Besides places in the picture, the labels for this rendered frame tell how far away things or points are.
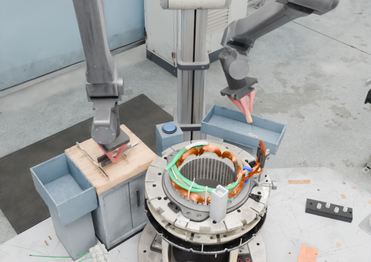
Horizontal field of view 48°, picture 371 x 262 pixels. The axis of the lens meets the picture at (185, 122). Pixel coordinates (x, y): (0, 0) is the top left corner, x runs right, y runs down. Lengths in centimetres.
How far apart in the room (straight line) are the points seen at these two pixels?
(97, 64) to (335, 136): 240
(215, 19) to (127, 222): 248
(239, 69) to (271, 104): 216
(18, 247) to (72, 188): 28
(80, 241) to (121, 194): 19
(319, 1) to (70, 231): 87
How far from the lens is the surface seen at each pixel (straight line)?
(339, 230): 149
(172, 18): 329
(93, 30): 86
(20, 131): 314
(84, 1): 82
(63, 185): 128
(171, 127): 133
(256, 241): 136
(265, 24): 102
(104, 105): 100
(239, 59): 114
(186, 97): 147
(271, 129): 138
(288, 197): 153
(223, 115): 141
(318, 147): 299
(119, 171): 117
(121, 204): 125
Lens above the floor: 189
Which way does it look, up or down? 39 degrees down
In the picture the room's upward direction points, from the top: 1 degrees clockwise
